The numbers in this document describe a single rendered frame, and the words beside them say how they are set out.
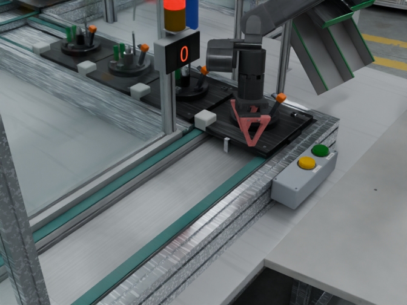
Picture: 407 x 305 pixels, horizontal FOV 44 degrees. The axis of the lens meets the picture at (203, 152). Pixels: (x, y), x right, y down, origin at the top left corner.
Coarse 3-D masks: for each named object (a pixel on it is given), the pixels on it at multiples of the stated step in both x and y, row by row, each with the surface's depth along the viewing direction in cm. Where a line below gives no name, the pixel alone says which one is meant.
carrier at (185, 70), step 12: (192, 72) 162; (180, 84) 151; (192, 84) 151; (204, 84) 151; (216, 84) 156; (228, 84) 156; (180, 96) 146; (192, 96) 146; (204, 96) 149; (216, 96) 149; (228, 96) 150; (180, 108) 143; (192, 108) 143; (204, 108) 143; (192, 120) 140
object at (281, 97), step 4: (272, 96) 131; (276, 96) 131; (280, 96) 129; (284, 96) 129; (276, 100) 131; (280, 100) 129; (284, 100) 130; (276, 104) 131; (272, 108) 133; (276, 108) 132; (272, 112) 133; (272, 116) 134
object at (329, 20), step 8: (328, 0) 145; (336, 0) 144; (312, 8) 136; (320, 8) 141; (328, 8) 142; (336, 8) 143; (344, 8) 143; (312, 16) 137; (320, 16) 135; (328, 16) 140; (336, 16) 141; (344, 16) 139; (320, 24) 136; (328, 24) 136
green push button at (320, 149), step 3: (315, 147) 128; (318, 147) 128; (321, 147) 128; (324, 147) 128; (327, 147) 128; (315, 150) 127; (318, 150) 126; (321, 150) 126; (324, 150) 126; (327, 150) 126; (315, 153) 127; (318, 153) 126; (321, 153) 126; (324, 153) 126; (327, 153) 126
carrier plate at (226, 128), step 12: (216, 108) 143; (228, 108) 144; (288, 108) 144; (216, 120) 138; (228, 120) 138; (288, 120) 138; (300, 120) 138; (312, 120) 141; (216, 132) 134; (228, 132) 133; (240, 132) 133; (252, 132) 133; (264, 132) 133; (276, 132) 134; (288, 132) 134; (240, 144) 130; (264, 144) 129; (276, 144) 129; (264, 156) 127
